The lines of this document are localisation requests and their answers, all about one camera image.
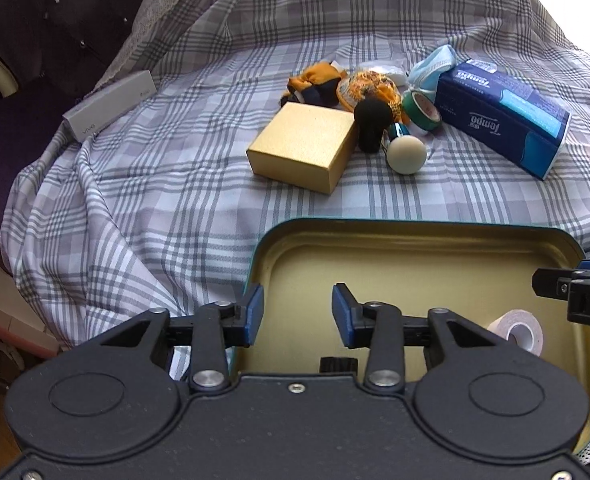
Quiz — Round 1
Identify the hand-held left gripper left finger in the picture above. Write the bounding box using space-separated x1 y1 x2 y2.
100 284 266 394

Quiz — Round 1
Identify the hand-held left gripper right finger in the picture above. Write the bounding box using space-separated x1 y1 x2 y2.
331 282 506 394

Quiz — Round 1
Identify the white tape roll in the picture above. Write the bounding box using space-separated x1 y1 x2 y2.
486 308 546 358

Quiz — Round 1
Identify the teal metal tin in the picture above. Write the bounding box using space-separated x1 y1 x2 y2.
235 218 590 453

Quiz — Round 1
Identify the green tape roll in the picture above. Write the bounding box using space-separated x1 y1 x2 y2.
401 91 443 136

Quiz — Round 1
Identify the orange patterned scrunchie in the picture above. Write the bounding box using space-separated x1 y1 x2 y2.
336 69 406 113

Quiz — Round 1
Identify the orange and navy cloth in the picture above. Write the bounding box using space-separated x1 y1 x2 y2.
279 60 348 109

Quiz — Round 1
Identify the blue face mask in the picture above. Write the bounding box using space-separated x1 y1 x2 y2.
407 44 459 94

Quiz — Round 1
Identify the white wet wipes packet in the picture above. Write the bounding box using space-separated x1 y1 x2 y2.
360 62 409 87

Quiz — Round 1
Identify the grey plaid bedsheet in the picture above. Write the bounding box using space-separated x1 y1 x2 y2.
2 0 590 463

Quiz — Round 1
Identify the blue tissue pack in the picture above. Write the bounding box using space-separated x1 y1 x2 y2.
434 57 572 181

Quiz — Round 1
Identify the gold cardboard box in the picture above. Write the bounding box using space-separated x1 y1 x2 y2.
246 101 360 195

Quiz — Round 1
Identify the black makeup puff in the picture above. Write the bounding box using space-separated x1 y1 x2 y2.
352 97 395 154

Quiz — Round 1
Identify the grey phone box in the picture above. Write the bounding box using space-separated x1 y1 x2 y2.
62 70 157 143

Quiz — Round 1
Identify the purple tufted headboard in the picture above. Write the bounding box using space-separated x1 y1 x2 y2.
0 0 170 261

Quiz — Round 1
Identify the cream makeup puff teal handle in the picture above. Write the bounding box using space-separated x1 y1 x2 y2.
386 121 429 176

